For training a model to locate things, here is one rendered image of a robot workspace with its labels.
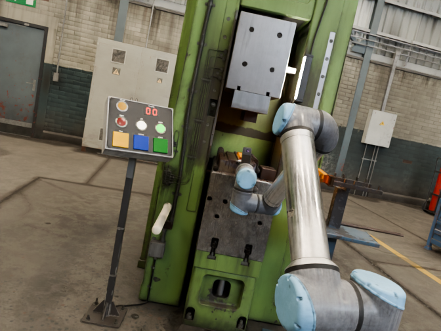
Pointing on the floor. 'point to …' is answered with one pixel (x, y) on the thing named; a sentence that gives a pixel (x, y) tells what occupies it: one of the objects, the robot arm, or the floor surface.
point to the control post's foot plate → (114, 318)
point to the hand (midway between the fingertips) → (243, 160)
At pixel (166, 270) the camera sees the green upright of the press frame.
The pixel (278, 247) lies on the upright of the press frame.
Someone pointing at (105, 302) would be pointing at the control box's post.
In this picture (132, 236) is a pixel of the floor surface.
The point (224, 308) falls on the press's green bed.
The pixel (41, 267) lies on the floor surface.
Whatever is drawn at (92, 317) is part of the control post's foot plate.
